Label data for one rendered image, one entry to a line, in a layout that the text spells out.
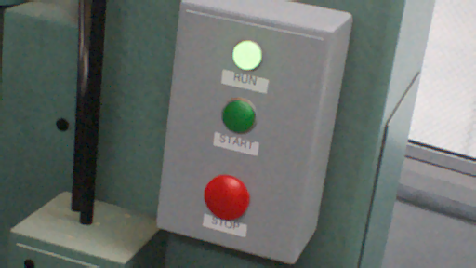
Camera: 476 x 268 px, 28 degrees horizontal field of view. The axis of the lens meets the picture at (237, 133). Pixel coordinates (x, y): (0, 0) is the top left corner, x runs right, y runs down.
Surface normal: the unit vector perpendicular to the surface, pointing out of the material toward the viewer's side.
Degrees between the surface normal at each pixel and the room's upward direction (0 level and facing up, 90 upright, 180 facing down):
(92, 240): 0
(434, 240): 90
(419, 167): 0
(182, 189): 90
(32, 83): 90
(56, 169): 90
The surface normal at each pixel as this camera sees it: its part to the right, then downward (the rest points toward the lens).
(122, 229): 0.13, -0.93
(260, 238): -0.32, 0.30
